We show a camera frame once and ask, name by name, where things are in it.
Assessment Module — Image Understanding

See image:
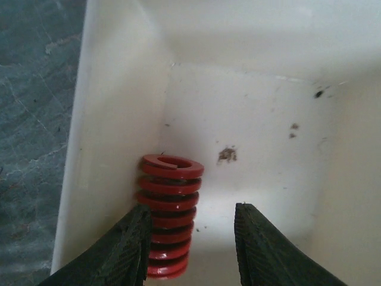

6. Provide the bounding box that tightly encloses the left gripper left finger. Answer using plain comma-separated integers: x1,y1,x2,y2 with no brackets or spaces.
40,204,152,286

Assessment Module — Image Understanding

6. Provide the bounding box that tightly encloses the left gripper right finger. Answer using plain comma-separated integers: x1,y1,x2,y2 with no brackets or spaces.
234,203,345,285

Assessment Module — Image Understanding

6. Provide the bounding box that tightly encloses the white parts tray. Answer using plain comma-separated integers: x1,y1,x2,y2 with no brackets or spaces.
51,1,380,285

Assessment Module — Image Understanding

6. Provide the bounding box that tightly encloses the small red spring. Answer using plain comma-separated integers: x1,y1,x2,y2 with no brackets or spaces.
136,154,204,279

